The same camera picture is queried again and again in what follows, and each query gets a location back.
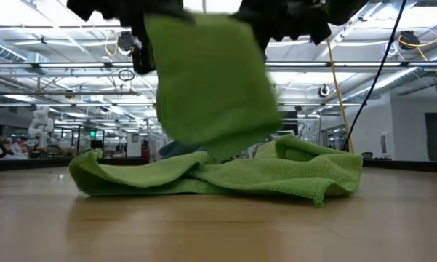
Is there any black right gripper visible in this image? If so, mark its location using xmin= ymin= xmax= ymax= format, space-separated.
xmin=231 ymin=0 xmax=369 ymax=62

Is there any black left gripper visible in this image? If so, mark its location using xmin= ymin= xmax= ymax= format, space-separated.
xmin=65 ymin=0 xmax=196 ymax=76

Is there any green microfiber towel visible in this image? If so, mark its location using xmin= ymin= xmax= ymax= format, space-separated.
xmin=144 ymin=13 xmax=284 ymax=162
xmin=68 ymin=135 xmax=364 ymax=209

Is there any light blue microfiber towel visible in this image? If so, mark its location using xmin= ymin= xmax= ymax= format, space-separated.
xmin=158 ymin=140 xmax=207 ymax=160

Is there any black workstation rack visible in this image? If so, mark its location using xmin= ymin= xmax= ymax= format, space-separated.
xmin=54 ymin=125 xmax=106 ymax=159

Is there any white robot figure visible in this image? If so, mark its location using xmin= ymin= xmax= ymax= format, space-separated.
xmin=27 ymin=105 xmax=55 ymax=147

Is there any yellow floor cable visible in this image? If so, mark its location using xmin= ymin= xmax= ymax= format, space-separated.
xmin=325 ymin=38 xmax=356 ymax=154

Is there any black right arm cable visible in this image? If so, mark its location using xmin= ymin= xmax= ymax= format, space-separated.
xmin=342 ymin=0 xmax=409 ymax=153

